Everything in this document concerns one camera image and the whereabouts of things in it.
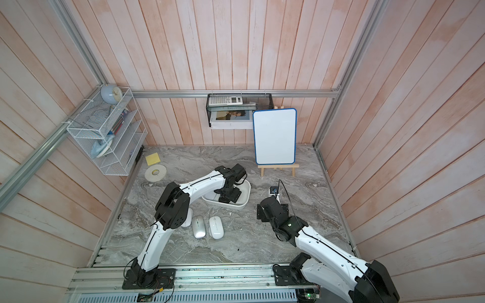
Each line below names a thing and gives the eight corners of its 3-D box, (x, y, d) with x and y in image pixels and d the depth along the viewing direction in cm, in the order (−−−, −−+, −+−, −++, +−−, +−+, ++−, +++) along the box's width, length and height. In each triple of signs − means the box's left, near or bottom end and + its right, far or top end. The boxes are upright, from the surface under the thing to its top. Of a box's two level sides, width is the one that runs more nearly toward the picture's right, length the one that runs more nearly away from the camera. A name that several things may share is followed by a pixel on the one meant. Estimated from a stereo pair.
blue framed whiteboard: (252, 172, 108) (256, 125, 81) (251, 155, 116) (255, 108, 89) (288, 172, 108) (305, 125, 81) (285, 156, 116) (299, 108, 89)
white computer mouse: (208, 239, 85) (207, 237, 83) (210, 218, 92) (209, 216, 89) (223, 239, 85) (223, 237, 83) (224, 218, 92) (224, 216, 89)
